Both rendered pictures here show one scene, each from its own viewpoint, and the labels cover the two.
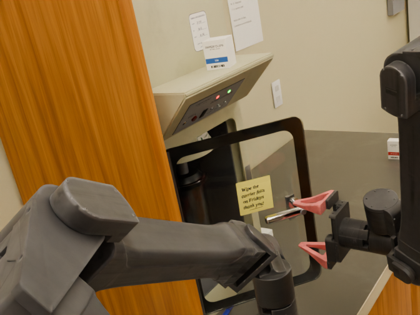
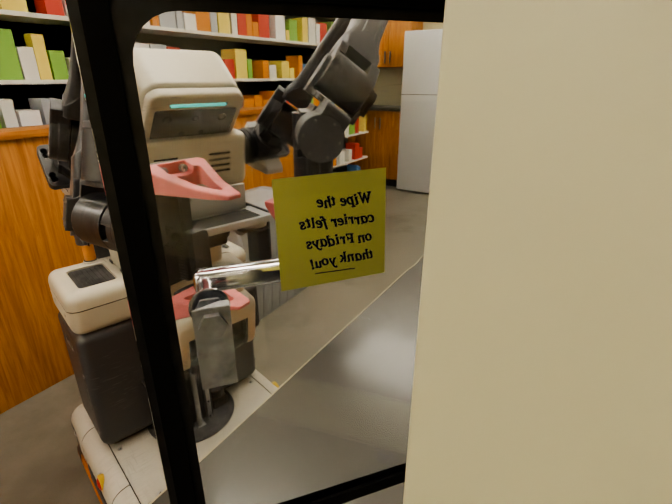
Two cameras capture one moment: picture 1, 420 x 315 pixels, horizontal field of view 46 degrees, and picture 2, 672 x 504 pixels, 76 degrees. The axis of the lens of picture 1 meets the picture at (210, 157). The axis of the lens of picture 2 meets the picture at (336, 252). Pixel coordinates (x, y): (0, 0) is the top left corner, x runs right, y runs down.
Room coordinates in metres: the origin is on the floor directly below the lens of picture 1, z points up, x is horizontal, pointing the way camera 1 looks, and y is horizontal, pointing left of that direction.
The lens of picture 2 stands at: (1.23, -0.12, 1.34)
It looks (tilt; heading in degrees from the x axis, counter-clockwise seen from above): 22 degrees down; 171
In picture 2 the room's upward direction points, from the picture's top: straight up
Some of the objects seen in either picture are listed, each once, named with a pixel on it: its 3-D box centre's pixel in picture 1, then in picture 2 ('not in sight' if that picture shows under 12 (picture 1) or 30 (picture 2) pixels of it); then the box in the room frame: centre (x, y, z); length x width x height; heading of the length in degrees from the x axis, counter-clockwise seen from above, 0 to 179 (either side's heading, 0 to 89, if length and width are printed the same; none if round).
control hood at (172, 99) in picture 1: (215, 94); not in sight; (1.02, -0.04, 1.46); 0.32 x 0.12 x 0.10; 140
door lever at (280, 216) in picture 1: (283, 211); not in sight; (0.95, -0.13, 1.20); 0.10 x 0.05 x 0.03; 101
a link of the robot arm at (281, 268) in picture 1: (272, 280); not in sight; (0.61, -0.05, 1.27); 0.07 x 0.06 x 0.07; 0
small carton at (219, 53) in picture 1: (219, 52); not in sight; (1.05, -0.06, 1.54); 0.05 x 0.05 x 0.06; 67
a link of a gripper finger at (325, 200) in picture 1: (316, 211); not in sight; (0.85, -0.18, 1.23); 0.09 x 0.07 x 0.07; 50
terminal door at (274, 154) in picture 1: (247, 219); (364, 295); (0.96, -0.05, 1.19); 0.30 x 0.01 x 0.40; 101
